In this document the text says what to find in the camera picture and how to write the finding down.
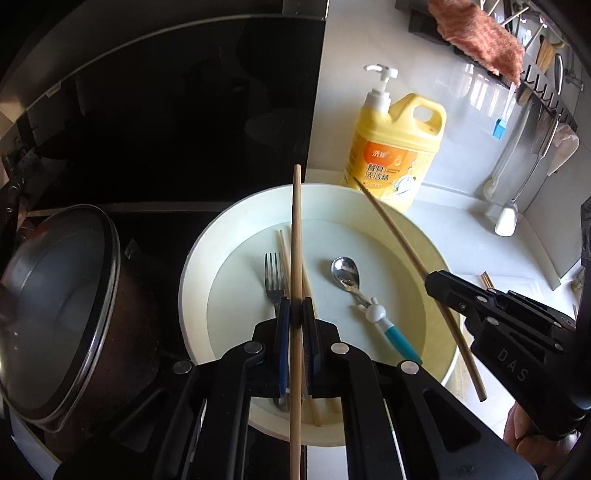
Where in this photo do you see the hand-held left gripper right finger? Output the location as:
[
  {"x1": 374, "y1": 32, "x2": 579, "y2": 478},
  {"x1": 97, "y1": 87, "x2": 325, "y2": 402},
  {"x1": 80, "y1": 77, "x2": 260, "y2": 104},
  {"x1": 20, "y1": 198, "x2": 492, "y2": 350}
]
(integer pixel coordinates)
[{"x1": 301, "y1": 298, "x2": 541, "y2": 480}]

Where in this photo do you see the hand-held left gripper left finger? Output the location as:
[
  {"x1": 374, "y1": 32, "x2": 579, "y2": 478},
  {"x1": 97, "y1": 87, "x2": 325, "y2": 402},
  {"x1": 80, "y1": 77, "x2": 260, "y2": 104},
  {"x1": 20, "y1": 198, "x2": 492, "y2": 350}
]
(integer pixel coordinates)
[{"x1": 53, "y1": 295, "x2": 293, "y2": 480}]

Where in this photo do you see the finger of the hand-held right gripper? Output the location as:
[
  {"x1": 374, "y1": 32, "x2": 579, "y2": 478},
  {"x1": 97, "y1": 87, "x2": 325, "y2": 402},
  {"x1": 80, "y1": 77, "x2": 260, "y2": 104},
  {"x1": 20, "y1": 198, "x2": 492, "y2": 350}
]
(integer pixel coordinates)
[{"x1": 425, "y1": 271, "x2": 498, "y2": 326}]

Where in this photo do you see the metal fork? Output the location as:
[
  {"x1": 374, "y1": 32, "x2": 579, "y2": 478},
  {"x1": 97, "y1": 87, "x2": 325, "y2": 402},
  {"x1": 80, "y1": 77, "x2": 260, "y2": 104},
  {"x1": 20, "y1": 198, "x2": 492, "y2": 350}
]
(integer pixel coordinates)
[{"x1": 264, "y1": 252, "x2": 289, "y2": 411}]

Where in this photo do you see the round white basin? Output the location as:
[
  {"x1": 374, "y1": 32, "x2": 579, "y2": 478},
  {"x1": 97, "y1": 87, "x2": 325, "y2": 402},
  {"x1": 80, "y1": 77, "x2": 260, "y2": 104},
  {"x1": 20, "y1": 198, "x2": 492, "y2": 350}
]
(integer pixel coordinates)
[{"x1": 179, "y1": 184, "x2": 462, "y2": 448}]

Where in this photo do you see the teal handled metal spoon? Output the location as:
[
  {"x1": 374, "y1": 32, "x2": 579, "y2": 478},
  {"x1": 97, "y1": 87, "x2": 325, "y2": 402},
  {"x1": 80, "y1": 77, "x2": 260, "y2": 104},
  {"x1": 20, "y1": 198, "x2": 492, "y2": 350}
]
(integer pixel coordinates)
[{"x1": 331, "y1": 257, "x2": 423, "y2": 365}]

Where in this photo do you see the light bamboo chopstick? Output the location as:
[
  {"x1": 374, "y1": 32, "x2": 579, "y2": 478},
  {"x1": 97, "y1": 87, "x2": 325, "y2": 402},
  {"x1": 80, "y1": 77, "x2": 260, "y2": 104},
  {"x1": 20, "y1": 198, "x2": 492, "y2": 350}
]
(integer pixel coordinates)
[
  {"x1": 286, "y1": 164, "x2": 306, "y2": 480},
  {"x1": 277, "y1": 229, "x2": 322, "y2": 426}
]

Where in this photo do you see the dark bamboo chopstick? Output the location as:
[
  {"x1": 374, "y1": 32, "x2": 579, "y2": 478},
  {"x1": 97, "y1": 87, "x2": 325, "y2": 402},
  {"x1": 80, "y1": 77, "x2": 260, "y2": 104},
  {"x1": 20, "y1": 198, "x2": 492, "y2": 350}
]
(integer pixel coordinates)
[{"x1": 353, "y1": 178, "x2": 487, "y2": 401}]

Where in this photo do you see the person's right hand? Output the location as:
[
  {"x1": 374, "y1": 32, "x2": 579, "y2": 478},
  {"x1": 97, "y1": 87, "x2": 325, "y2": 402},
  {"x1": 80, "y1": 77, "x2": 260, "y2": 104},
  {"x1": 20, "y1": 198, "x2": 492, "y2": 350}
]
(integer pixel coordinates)
[{"x1": 503, "y1": 404, "x2": 576, "y2": 462}]

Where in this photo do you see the white cutting board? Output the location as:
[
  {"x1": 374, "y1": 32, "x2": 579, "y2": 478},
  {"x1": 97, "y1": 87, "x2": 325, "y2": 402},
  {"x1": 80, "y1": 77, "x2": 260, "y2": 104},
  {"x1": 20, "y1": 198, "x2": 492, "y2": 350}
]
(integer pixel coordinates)
[{"x1": 450, "y1": 274, "x2": 578, "y2": 324}]

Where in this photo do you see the metal spatula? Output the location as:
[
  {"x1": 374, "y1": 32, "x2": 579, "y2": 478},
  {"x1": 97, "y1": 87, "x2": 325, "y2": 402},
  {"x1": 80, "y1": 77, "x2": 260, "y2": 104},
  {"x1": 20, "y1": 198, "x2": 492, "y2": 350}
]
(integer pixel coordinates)
[{"x1": 494, "y1": 115, "x2": 555, "y2": 237}]

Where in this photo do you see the dark brown cooking pot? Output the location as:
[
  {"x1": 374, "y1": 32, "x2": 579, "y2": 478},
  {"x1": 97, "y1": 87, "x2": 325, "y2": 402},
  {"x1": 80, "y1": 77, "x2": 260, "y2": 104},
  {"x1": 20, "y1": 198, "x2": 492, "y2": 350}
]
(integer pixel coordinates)
[{"x1": 0, "y1": 203, "x2": 162, "y2": 439}]

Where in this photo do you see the yellow dish soap pump bottle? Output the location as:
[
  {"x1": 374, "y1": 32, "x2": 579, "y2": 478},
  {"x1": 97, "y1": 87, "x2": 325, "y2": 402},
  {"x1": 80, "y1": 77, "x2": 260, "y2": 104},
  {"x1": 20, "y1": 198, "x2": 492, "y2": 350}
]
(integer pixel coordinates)
[{"x1": 342, "y1": 65, "x2": 448, "y2": 214}]

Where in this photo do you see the blue silicone brush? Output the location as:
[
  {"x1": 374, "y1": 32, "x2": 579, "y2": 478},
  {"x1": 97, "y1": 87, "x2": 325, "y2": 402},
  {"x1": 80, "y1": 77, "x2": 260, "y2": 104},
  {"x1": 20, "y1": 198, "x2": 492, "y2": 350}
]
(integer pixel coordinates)
[{"x1": 491, "y1": 80, "x2": 519, "y2": 140}]

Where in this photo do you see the black cooktop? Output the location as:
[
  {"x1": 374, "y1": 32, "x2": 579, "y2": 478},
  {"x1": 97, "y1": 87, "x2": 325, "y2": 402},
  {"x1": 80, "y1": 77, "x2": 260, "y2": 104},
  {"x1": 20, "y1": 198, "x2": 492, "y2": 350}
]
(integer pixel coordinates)
[{"x1": 18, "y1": 198, "x2": 278, "y2": 480}]

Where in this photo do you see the hanging metal utensil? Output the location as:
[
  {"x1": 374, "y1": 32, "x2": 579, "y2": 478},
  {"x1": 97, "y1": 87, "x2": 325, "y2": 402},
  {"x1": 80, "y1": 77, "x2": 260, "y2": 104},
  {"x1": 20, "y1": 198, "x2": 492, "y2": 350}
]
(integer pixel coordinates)
[{"x1": 531, "y1": 111, "x2": 553, "y2": 156}]

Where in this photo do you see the white hanging cloth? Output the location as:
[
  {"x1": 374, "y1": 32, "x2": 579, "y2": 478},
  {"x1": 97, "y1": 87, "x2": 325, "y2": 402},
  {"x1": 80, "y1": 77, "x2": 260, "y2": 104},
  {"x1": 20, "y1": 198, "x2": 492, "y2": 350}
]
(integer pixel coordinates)
[{"x1": 547, "y1": 127, "x2": 580, "y2": 176}]

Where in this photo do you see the glass pot lid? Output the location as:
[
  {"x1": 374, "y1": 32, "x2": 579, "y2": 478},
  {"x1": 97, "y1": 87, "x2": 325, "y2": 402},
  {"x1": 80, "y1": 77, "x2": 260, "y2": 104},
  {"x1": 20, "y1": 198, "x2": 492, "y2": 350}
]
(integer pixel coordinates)
[{"x1": 0, "y1": 204, "x2": 122, "y2": 421}]

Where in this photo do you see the orange checked dishcloth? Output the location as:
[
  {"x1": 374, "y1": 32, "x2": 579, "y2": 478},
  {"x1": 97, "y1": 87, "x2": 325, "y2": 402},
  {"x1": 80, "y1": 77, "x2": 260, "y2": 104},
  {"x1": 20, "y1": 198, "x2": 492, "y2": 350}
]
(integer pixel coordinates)
[{"x1": 427, "y1": 0, "x2": 527, "y2": 86}]

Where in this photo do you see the black wall utensil rack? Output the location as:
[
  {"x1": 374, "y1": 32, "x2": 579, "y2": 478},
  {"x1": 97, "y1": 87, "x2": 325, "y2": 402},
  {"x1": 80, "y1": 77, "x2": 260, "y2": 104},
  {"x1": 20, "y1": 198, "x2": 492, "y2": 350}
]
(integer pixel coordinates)
[{"x1": 394, "y1": 0, "x2": 580, "y2": 130}]

